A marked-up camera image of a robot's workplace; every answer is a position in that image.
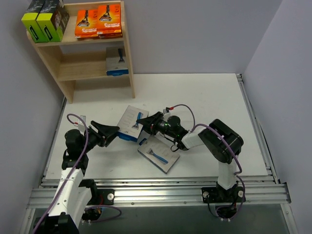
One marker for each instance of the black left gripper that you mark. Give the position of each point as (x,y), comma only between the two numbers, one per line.
(100,137)

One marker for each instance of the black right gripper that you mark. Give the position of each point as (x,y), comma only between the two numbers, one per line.
(154,123)

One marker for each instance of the grey blue razor pack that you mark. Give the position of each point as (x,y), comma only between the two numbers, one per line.
(116,63)
(129,128)
(158,153)

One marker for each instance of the orange razor box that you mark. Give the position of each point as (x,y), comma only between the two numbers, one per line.
(109,19)
(110,36)
(86,24)

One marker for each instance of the black green razor box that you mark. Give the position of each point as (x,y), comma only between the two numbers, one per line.
(53,19)
(29,20)

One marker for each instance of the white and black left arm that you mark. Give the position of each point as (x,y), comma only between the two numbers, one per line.
(76,199)

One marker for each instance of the wooden three-tier shelf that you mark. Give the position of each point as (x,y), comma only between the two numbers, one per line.
(66,69)

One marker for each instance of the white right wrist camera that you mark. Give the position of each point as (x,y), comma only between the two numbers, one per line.
(167,110)

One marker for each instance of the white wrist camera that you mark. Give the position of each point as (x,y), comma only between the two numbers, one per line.
(167,110)
(80,123)

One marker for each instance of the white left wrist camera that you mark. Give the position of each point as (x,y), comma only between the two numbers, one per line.
(80,123)

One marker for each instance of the aluminium rail frame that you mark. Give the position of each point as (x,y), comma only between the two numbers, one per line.
(267,209)

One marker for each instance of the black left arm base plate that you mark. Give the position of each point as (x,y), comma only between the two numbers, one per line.
(102,197)

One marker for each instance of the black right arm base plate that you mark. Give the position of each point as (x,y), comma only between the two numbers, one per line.
(219,195)

